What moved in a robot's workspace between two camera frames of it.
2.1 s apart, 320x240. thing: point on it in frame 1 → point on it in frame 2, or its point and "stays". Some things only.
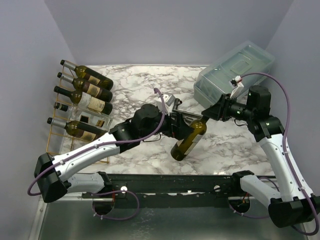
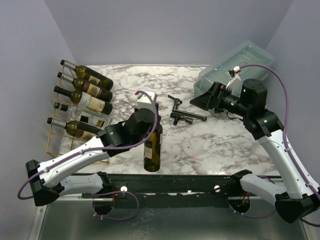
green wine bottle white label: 86,100 stays
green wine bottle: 183,148 → 152,149
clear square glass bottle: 78,113 stays
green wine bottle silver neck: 84,72 stays
